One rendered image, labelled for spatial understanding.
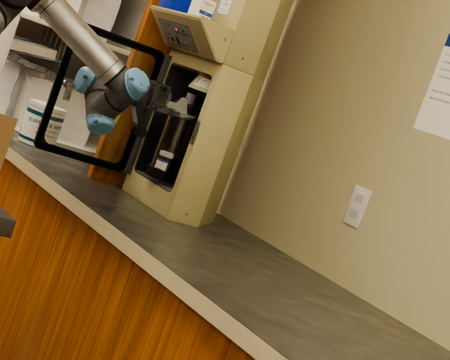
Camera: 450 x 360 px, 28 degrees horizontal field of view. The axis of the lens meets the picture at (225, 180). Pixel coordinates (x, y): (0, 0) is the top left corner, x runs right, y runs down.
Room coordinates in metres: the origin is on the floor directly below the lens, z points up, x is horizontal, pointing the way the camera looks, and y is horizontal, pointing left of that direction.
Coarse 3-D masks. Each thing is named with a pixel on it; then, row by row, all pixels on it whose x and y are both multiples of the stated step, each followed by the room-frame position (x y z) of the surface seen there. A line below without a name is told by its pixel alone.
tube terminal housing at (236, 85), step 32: (256, 0) 2.56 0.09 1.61; (288, 0) 2.71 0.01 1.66; (256, 32) 2.58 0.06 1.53; (192, 64) 2.67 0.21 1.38; (224, 64) 2.56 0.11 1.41; (256, 64) 2.60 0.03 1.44; (224, 96) 2.56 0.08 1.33; (256, 96) 2.76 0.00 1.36; (224, 128) 2.59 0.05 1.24; (192, 160) 2.55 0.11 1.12; (224, 160) 2.63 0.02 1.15; (128, 192) 2.76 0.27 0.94; (160, 192) 2.61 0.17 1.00; (192, 192) 2.57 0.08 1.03; (192, 224) 2.59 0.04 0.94
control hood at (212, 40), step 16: (160, 16) 2.71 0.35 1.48; (176, 16) 2.60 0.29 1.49; (192, 16) 2.52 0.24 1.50; (160, 32) 2.77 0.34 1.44; (192, 32) 2.57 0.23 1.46; (208, 32) 2.50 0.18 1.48; (224, 32) 2.52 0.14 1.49; (176, 48) 2.72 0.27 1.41; (208, 48) 2.53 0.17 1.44; (224, 48) 2.53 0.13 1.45
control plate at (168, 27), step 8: (168, 24) 2.68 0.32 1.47; (176, 24) 2.63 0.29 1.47; (168, 32) 2.71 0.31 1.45; (176, 32) 2.66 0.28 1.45; (184, 32) 2.61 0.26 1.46; (168, 40) 2.74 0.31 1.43; (184, 40) 2.64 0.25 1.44; (192, 40) 2.59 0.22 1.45; (184, 48) 2.67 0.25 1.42; (192, 48) 2.62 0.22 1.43
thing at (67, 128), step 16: (112, 48) 2.70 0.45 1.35; (128, 48) 2.73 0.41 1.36; (80, 64) 2.66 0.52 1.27; (128, 64) 2.73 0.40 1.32; (144, 64) 2.76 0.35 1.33; (64, 80) 2.65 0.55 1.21; (80, 96) 2.68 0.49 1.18; (64, 112) 2.67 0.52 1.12; (80, 112) 2.69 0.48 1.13; (128, 112) 2.76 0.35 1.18; (48, 128) 2.65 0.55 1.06; (64, 128) 2.67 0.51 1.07; (80, 128) 2.70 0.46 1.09; (128, 128) 2.77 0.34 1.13; (64, 144) 2.68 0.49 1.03; (80, 144) 2.70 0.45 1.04; (96, 144) 2.73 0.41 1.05; (112, 144) 2.75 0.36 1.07; (112, 160) 2.76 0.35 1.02
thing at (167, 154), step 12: (168, 120) 2.64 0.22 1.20; (180, 120) 2.62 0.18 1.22; (192, 120) 2.63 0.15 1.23; (168, 132) 2.63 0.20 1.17; (180, 132) 2.62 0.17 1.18; (192, 132) 2.65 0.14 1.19; (168, 144) 2.62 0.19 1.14; (180, 144) 2.63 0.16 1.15; (156, 156) 2.64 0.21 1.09; (168, 156) 2.62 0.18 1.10; (180, 156) 2.64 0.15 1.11; (168, 168) 2.62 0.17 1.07
